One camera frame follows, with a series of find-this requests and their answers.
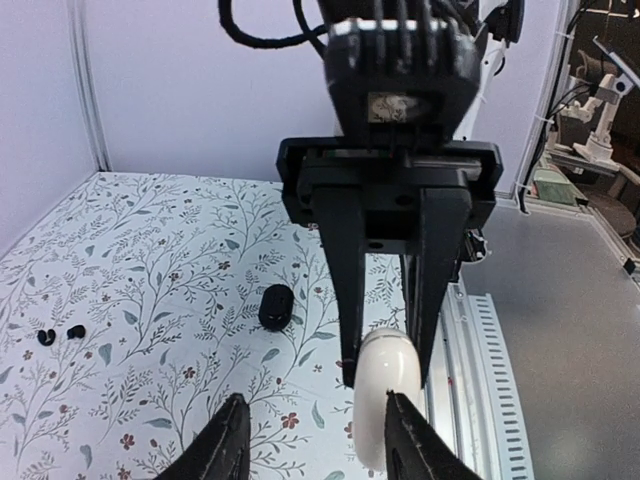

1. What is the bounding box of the white earbud charging case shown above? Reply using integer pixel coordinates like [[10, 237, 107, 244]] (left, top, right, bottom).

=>
[[352, 328, 422, 472]]

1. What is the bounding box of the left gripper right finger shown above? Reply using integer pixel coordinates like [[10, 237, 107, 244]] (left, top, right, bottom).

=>
[[384, 391, 481, 480]]

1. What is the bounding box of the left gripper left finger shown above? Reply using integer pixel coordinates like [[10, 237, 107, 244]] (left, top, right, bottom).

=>
[[156, 393, 251, 480]]

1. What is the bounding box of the floral patterned table mat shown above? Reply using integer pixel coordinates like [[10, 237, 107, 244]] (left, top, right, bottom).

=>
[[1, 173, 377, 479]]

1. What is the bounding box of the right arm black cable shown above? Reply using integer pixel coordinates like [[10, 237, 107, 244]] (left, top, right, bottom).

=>
[[217, 0, 334, 52]]

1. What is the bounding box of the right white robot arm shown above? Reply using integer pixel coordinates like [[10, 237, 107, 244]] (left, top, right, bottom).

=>
[[277, 1, 524, 387]]

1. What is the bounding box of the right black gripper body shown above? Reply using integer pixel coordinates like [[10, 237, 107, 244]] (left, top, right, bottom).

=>
[[277, 137, 501, 255]]

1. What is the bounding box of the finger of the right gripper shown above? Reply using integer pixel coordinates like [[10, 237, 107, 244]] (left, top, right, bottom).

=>
[[410, 188, 471, 385], [312, 187, 366, 388]]

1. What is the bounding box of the front aluminium rail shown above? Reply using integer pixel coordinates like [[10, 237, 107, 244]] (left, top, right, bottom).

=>
[[399, 199, 640, 480]]

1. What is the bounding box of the black earbud far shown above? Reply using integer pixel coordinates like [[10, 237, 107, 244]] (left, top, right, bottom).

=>
[[36, 329, 57, 347]]

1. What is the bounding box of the left aluminium frame post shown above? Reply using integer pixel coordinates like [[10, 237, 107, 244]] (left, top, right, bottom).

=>
[[66, 0, 113, 172]]

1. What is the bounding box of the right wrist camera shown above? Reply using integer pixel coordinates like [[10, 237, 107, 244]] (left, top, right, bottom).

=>
[[324, 18, 481, 147]]

